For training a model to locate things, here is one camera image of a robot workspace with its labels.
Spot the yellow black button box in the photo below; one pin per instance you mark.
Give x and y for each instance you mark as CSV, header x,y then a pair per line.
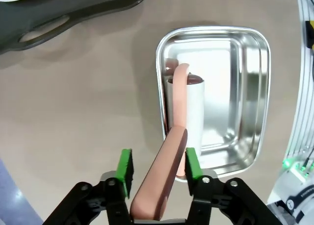
x,y
311,33

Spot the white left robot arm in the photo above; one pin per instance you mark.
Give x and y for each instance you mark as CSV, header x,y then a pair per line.
x,y
294,193

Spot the dark brown serving tray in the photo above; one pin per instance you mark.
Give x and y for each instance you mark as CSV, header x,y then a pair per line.
x,y
73,4

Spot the stainless steel rectangular container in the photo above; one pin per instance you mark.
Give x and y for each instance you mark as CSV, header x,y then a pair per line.
x,y
243,100

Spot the pink lint roller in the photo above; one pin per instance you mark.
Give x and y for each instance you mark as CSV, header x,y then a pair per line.
x,y
162,176

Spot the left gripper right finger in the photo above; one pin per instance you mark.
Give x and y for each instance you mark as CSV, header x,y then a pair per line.
x,y
193,168

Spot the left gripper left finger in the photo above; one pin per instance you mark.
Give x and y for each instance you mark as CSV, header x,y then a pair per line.
x,y
125,168

